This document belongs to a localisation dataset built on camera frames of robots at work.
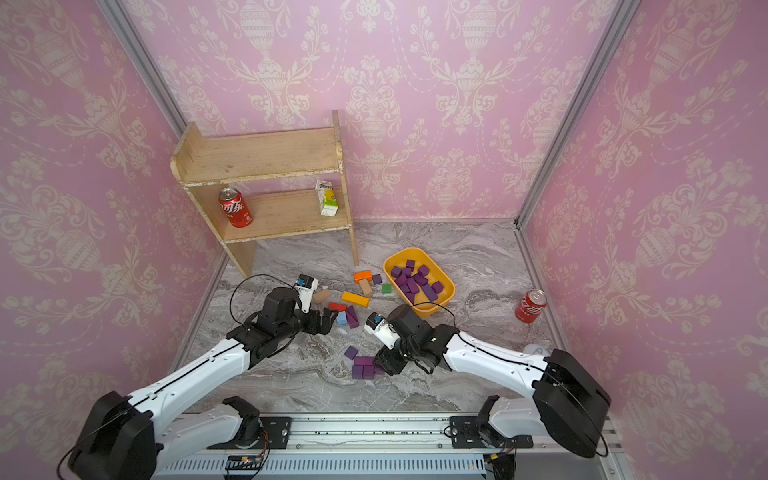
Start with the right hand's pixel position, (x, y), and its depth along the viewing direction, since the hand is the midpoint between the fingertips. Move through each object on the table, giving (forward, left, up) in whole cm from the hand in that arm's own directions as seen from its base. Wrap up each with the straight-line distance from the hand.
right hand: (382, 354), depth 80 cm
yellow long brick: (+21, +8, -6) cm, 24 cm away
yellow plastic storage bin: (+29, -12, -6) cm, 32 cm away
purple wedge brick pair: (+14, +9, -4) cm, 17 cm away
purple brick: (+29, +1, -6) cm, 29 cm away
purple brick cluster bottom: (-1, +5, -5) cm, 7 cm away
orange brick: (+30, +7, -5) cm, 31 cm away
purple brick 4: (+24, -19, -5) cm, 31 cm away
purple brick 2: (+34, -11, -5) cm, 36 cm away
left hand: (+12, +15, +4) cm, 20 cm away
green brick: (+25, -2, -7) cm, 26 cm away
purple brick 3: (+30, -15, -4) cm, 34 cm away
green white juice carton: (+43, +15, +20) cm, 50 cm away
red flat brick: (+20, +15, -7) cm, 26 cm away
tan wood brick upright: (+24, +5, -5) cm, 25 cm away
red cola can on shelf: (+35, +39, +24) cm, 58 cm away
